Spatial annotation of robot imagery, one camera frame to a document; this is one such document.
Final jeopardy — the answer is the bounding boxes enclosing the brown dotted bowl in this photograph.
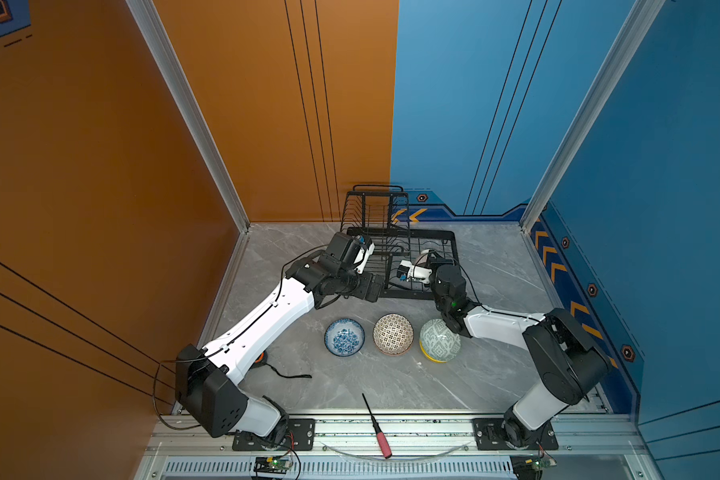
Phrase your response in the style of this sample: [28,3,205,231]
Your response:
[373,314,414,356]

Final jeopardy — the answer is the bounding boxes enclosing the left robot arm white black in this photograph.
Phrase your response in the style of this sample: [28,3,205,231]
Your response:
[172,255,384,445]

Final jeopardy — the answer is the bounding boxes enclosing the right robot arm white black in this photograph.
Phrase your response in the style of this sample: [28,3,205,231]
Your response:
[398,251,613,449]

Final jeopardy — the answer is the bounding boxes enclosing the blue floral bowl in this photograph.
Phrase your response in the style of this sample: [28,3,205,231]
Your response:
[324,318,366,358]

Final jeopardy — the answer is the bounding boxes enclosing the yellow bowl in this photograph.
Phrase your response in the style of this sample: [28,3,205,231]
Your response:
[419,342,459,364]

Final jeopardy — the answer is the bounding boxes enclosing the left green circuit board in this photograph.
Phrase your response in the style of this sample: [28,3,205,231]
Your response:
[252,456,295,480]

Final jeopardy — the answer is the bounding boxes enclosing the right circuit board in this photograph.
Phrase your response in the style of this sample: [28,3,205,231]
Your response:
[510,456,557,480]

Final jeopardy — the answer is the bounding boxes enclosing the black wire dish rack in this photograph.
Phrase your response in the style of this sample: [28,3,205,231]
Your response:
[341,184,459,300]

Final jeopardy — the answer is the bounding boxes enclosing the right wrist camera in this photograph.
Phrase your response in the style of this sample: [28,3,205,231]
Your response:
[396,260,432,285]

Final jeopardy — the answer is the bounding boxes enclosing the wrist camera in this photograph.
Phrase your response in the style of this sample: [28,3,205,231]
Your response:
[396,260,432,285]
[320,232,375,275]

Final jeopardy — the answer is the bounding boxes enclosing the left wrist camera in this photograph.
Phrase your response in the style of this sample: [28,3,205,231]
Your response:
[320,232,375,275]

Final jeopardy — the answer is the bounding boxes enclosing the red handled screwdriver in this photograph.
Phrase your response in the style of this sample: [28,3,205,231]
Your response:
[361,393,393,460]

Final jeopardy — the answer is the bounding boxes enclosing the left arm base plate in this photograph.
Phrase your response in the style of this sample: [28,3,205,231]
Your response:
[232,418,316,453]

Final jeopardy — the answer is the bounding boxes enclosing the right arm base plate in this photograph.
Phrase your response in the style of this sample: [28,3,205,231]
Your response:
[472,417,559,451]

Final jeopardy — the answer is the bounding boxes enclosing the aluminium front rail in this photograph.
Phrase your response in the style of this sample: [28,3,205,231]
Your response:
[135,410,662,479]

